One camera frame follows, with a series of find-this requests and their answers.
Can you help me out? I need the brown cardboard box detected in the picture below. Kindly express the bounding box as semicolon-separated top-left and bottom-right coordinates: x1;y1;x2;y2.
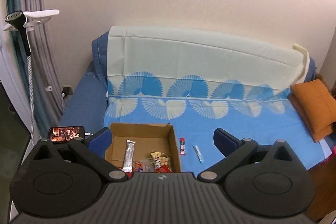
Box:
105;123;182;172

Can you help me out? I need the light blue stick packet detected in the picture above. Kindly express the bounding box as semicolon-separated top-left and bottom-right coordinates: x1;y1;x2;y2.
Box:
193;145;205;164

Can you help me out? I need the small red packet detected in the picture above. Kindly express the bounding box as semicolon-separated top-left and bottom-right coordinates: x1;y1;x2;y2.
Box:
155;165;172;173

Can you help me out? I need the garment steamer stand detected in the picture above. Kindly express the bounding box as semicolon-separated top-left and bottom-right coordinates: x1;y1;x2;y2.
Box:
3;9;60;147

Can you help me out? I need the blue denim sofa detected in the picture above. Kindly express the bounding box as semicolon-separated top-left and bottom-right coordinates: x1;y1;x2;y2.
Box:
59;29;320;140

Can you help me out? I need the peanut snack bag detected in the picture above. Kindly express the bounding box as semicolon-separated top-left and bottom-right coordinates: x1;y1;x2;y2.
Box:
160;153;172;171

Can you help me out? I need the blue white fan-pattern cloth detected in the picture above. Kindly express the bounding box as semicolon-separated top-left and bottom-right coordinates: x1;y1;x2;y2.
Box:
103;25;329;173

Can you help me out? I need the small candy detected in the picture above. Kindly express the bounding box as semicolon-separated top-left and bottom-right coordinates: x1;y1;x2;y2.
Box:
134;162;143;172

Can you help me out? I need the silver long stick packet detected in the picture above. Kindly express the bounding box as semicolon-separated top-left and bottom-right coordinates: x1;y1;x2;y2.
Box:
122;139;135;173

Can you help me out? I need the grey curtain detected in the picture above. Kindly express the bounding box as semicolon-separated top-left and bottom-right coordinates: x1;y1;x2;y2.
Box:
6;0;63;137

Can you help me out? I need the black smartphone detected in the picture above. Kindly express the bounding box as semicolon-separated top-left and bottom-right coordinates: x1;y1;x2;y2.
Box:
48;126;85;143

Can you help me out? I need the red coffee pouch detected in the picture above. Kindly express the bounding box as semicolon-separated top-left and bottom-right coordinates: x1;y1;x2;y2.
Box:
119;167;134;178

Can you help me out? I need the clear candy bag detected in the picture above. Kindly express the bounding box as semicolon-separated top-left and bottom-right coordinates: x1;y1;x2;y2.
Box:
140;159;155;172

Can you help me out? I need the red white stick packet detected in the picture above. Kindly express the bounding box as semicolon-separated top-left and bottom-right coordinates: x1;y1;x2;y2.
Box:
179;138;186;156

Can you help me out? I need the yellow snack bar wrapper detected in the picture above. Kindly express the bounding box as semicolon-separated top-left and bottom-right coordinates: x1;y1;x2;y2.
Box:
151;152;161;170

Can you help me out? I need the orange cushion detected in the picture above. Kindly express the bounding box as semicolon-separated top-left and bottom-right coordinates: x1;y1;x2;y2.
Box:
288;79;335;142

